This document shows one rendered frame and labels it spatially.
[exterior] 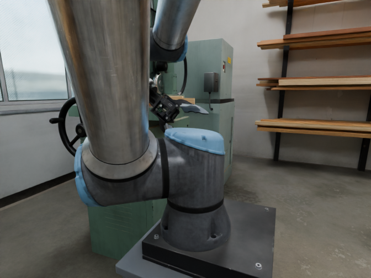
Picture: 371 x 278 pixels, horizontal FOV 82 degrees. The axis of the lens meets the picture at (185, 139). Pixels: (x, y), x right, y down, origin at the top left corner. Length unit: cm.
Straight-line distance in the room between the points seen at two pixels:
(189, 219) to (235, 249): 13
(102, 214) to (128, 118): 109
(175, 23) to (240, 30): 295
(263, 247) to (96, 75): 51
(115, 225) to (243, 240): 89
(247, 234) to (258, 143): 281
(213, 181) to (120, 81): 32
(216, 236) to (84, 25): 49
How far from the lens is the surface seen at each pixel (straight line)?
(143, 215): 121
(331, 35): 288
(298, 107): 330
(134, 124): 34
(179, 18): 51
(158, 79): 129
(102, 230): 144
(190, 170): 48
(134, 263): 63
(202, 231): 54
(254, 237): 62
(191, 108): 69
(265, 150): 340
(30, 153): 244
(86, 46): 27
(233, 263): 54
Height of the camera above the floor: 96
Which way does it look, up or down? 12 degrees down
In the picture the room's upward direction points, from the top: straight up
